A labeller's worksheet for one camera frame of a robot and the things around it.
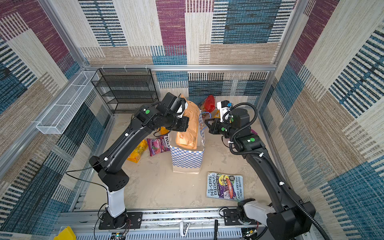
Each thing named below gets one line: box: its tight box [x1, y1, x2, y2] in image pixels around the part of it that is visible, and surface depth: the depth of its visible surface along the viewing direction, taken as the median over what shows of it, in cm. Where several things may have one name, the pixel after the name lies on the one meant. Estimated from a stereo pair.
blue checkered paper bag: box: [168, 108, 206, 175], surface depth 74 cm
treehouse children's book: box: [206, 172, 244, 202], surface depth 83 cm
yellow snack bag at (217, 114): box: [213, 109, 221, 119], surface depth 114 cm
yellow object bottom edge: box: [53, 226, 77, 240], surface depth 70 cm
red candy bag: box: [204, 94, 216, 113], surface depth 110 cm
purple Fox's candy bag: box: [147, 135, 171, 157], surface depth 98 cm
